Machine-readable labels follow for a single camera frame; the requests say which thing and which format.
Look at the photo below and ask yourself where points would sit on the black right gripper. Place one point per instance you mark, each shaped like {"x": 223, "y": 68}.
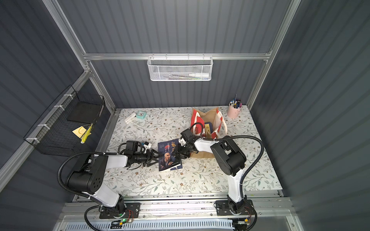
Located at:
{"x": 181, "y": 148}

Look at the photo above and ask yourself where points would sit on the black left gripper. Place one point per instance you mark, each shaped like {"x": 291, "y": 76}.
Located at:
{"x": 149, "y": 157}

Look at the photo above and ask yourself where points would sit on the dark portrait book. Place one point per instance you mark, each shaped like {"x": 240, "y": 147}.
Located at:
{"x": 170, "y": 158}

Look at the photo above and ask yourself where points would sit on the jute canvas Christmas bag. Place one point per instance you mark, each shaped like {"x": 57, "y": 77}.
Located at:
{"x": 212, "y": 122}

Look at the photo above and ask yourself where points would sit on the blue book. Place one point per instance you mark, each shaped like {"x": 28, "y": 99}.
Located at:
{"x": 208, "y": 128}

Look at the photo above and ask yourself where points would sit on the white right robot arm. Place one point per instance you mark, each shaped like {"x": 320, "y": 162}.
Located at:
{"x": 229, "y": 157}

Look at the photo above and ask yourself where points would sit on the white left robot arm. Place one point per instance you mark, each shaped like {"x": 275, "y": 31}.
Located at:
{"x": 87, "y": 176}

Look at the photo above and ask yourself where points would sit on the pink pen cup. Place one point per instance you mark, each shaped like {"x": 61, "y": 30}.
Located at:
{"x": 234, "y": 108}

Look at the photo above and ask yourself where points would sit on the yellow sticky note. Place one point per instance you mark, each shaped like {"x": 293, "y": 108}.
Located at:
{"x": 82, "y": 132}

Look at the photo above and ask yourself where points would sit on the white marker in basket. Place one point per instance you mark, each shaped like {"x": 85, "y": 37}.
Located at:
{"x": 198, "y": 75}

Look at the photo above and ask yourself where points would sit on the white wire basket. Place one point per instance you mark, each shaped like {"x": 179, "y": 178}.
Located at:
{"x": 174, "y": 68}

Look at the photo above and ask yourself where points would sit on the black wire wall basket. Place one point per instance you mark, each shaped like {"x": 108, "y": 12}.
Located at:
{"x": 52, "y": 135}

